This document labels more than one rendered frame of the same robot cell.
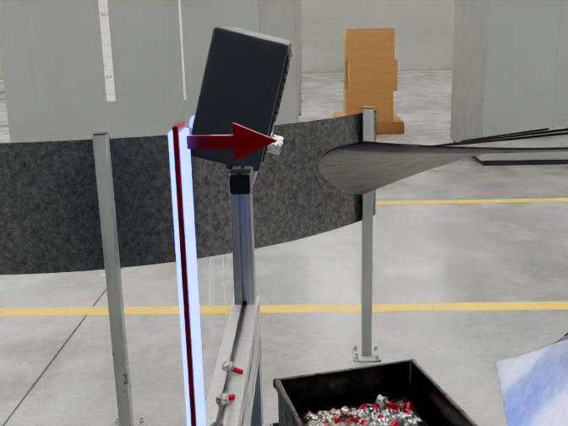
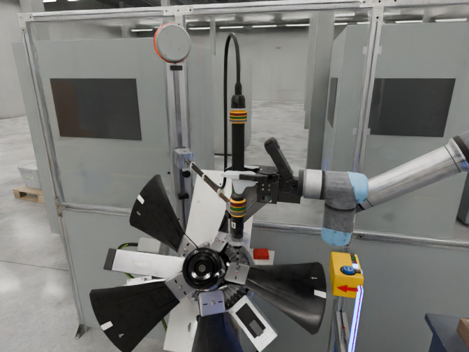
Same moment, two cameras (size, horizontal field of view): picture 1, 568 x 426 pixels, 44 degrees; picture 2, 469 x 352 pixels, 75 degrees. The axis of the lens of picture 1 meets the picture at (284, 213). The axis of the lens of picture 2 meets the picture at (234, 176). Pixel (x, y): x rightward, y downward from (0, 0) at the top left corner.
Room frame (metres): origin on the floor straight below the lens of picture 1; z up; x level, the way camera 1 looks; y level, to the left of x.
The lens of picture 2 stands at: (1.21, -0.15, 1.75)
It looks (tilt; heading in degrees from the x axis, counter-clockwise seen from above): 18 degrees down; 190
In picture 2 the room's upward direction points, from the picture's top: straight up
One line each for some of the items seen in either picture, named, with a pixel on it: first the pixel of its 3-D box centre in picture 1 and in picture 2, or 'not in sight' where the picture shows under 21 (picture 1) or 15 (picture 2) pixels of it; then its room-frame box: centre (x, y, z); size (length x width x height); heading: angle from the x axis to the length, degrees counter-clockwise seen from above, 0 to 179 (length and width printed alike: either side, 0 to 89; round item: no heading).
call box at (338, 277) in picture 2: not in sight; (345, 275); (0.16, 0.09, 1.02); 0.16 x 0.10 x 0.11; 178
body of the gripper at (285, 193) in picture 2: not in sight; (279, 184); (0.44, -0.17, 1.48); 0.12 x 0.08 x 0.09; 88
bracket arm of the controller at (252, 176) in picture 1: (246, 168); not in sight; (1.08, 0.06, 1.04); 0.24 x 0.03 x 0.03; 178
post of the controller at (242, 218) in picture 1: (243, 237); not in sight; (0.98, 0.06, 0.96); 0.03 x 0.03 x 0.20; 88
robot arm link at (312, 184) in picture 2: not in sight; (310, 183); (0.44, -0.09, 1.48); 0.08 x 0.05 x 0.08; 178
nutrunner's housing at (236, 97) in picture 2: not in sight; (238, 172); (0.44, -0.28, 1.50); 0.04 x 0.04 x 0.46
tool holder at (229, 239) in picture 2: not in sight; (236, 223); (0.43, -0.29, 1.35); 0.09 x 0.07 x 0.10; 33
